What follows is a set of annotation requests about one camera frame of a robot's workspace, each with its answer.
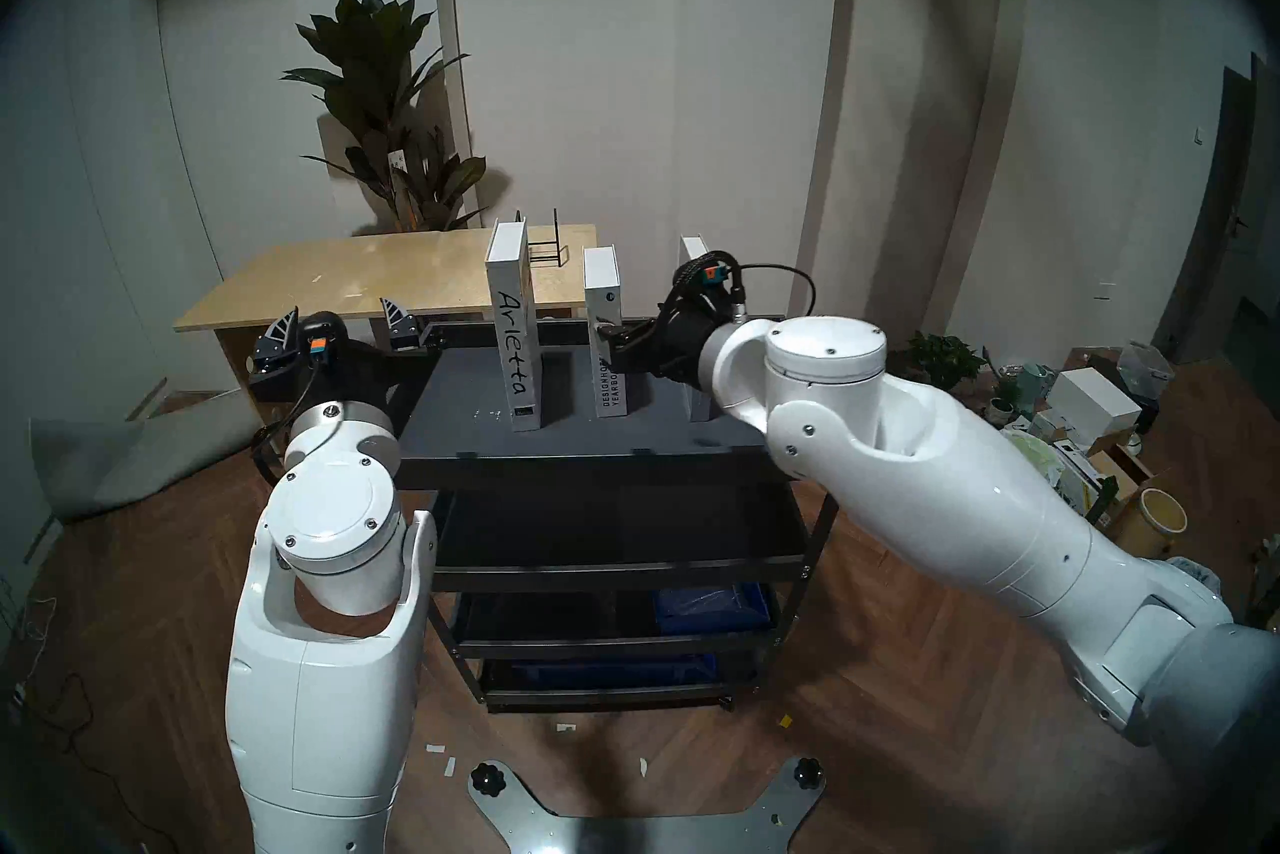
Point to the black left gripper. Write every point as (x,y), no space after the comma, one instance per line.
(350,372)

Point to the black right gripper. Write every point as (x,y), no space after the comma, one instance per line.
(680,347)

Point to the white Design Hotels yearbook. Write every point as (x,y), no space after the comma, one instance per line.
(603,282)

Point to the thin white Discontent book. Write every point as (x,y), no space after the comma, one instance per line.
(692,247)

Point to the large white Arletta book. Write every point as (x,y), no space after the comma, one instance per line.
(515,342)

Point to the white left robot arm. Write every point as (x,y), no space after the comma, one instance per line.
(320,712)

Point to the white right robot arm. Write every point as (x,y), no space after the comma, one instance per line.
(950,482)

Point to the light wooden table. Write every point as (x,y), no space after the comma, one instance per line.
(370,277)

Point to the black three-tier utility cart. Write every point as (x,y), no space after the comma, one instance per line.
(600,437)

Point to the grey rolled floor mat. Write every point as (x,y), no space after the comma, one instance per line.
(130,462)

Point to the blue plastic bin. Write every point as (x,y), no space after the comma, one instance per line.
(700,610)

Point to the tall dark-leaved potted plant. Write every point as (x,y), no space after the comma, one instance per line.
(370,62)

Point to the small green plant white pot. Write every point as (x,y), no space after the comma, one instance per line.
(945,357)

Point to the tiny potted plant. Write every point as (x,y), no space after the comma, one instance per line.
(1003,382)

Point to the teal watering can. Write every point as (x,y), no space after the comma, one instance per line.
(1035,382)

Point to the bin with green bag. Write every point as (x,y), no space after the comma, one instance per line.
(1035,452)

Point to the black star knob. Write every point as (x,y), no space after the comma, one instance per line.
(487,779)
(807,775)

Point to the white cardboard box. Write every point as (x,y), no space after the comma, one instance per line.
(1095,397)

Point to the open brown cardboard box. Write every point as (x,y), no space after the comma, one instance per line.
(1125,467)

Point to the clear plastic storage container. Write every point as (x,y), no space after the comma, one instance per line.
(1145,362)

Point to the beige plastic bucket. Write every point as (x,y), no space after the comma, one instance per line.
(1160,512)

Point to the dark door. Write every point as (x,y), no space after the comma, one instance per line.
(1230,242)

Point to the grey metal robot base plate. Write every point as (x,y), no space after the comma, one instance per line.
(640,837)

